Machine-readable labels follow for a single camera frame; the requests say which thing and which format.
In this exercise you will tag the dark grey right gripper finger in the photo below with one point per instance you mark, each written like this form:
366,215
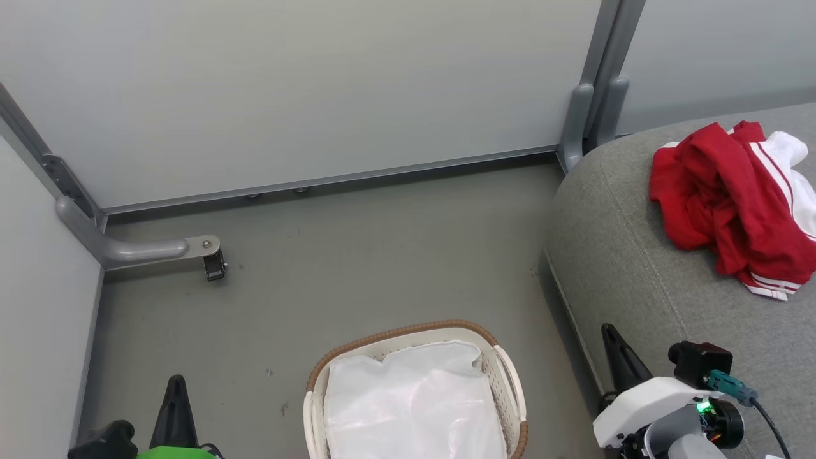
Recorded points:
621,363

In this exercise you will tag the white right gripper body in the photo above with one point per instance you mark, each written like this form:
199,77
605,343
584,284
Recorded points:
644,408

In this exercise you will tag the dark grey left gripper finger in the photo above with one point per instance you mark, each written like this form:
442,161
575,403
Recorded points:
175,417

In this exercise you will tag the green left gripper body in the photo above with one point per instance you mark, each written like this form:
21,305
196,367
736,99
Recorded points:
175,454

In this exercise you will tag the red and white garment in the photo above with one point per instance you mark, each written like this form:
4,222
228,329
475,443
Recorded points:
720,204

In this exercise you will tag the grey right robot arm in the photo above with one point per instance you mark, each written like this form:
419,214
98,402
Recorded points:
692,443

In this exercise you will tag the grey fabric sofa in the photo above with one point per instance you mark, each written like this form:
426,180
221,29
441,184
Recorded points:
637,242

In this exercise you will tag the white laundry basket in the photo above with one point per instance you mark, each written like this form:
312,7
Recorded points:
515,395

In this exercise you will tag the grey curved partition support foot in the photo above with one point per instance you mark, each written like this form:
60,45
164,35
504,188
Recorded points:
140,250

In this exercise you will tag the white basket liner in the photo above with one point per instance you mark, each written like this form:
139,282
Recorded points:
414,408

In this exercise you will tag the grey upright partition foot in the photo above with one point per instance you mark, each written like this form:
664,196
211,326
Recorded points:
575,121
611,111

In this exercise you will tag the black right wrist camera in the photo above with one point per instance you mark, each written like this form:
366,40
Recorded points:
698,360

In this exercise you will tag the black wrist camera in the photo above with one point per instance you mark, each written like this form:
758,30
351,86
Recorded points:
102,443
698,360

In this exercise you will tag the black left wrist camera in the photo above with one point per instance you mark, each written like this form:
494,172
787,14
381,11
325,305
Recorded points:
102,443

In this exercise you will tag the black caster bracket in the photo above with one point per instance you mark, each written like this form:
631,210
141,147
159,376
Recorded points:
215,271

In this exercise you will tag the grey partition corner post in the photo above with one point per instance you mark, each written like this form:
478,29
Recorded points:
57,169

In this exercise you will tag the grey partition bottom rail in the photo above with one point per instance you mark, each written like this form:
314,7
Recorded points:
331,180

